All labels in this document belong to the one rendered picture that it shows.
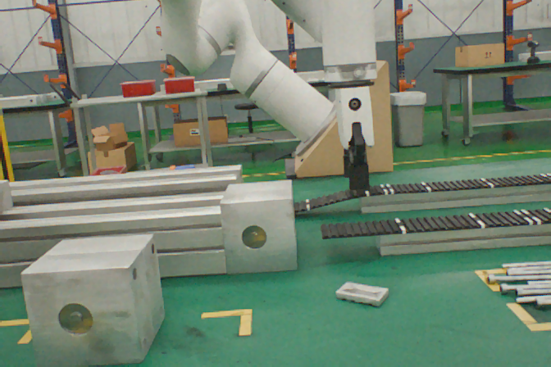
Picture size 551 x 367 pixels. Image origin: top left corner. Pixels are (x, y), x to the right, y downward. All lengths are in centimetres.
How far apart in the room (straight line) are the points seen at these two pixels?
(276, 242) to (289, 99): 62
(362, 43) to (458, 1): 808
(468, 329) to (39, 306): 40
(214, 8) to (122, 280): 88
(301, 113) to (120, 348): 83
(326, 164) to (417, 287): 59
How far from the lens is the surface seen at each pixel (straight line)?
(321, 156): 118
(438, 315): 58
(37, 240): 76
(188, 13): 119
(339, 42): 84
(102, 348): 54
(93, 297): 52
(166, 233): 69
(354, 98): 84
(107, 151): 582
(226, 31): 129
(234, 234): 67
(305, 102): 125
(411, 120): 580
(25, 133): 924
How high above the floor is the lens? 104
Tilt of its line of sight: 11 degrees down
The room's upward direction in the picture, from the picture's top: 5 degrees counter-clockwise
